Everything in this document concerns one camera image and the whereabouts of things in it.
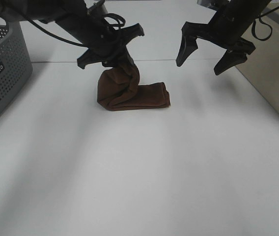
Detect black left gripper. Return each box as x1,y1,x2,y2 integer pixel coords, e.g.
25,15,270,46
77,24,144,74

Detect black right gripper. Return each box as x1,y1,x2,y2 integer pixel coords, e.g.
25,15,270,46
176,9,255,75

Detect brown towel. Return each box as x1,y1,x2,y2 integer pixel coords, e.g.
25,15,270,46
97,62,170,111

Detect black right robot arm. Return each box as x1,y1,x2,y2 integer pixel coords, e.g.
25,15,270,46
176,0,270,75

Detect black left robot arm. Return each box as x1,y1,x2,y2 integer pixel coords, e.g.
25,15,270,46
0,0,144,69

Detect beige plastic bin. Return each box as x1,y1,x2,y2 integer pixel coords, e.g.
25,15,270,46
237,9,279,114

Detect grey perforated plastic basket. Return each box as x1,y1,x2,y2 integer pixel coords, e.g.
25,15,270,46
0,22,33,116

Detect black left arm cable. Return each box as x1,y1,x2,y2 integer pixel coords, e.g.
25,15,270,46
4,0,127,47

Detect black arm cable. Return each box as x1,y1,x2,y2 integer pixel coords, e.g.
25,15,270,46
4,0,127,47
251,0,279,42

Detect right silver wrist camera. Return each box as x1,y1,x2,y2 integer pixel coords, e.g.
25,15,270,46
196,0,218,10

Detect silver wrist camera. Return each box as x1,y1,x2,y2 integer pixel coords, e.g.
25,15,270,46
86,0,108,17
196,0,218,10

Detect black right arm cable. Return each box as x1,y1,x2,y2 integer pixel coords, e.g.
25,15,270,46
251,0,279,42

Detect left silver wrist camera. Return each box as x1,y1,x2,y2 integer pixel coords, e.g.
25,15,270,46
86,0,108,17

